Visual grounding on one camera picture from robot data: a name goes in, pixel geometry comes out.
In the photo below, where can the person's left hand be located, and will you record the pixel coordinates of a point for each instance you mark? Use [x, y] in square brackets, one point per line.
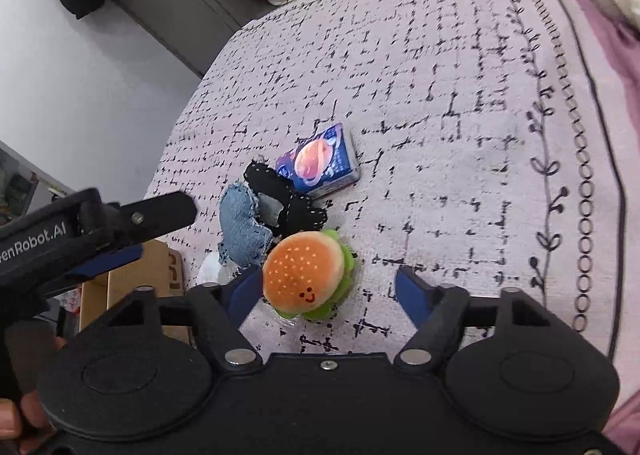
[32, 412]

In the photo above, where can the clear plastic wrapper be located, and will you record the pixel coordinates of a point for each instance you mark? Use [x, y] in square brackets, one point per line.
[212, 271]

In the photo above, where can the grey patterned bed blanket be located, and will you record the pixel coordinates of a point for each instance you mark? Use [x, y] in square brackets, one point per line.
[425, 60]

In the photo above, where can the blue tissue pack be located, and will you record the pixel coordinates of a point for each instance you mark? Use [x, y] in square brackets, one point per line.
[320, 160]

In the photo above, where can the black stitched cloth pouch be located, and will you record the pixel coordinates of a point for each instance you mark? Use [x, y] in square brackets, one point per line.
[295, 207]

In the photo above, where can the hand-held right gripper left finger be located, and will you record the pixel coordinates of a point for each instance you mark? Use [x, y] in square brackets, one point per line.
[243, 292]

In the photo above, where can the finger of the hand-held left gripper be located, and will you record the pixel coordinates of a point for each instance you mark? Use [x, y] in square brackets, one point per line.
[112, 257]
[160, 212]

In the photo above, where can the burger plush toy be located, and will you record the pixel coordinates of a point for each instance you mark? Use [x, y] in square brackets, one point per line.
[302, 272]

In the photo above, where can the blue denim heart pouch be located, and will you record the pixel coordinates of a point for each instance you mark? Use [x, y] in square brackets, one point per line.
[242, 227]

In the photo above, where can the dark grey cabinet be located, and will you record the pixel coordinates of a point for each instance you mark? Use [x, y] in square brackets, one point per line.
[200, 5]

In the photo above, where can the brown cardboard box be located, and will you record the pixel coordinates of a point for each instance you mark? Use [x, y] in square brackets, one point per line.
[135, 270]

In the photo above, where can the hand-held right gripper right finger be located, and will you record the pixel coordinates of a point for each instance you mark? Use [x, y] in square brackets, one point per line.
[411, 291]

